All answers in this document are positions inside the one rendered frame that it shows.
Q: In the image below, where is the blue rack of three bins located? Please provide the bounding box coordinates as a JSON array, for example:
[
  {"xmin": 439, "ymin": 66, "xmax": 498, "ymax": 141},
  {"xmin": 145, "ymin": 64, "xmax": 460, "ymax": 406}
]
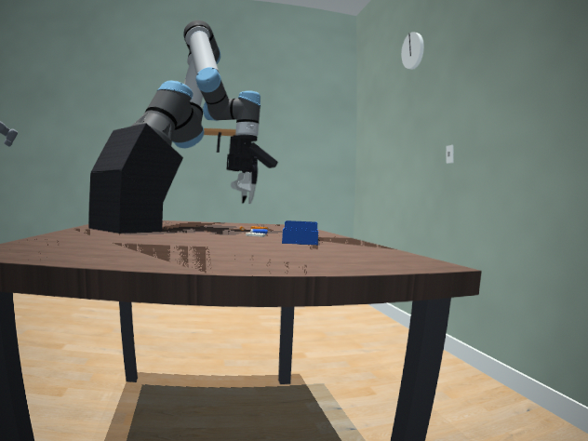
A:
[{"xmin": 282, "ymin": 220, "xmax": 318, "ymax": 245}]

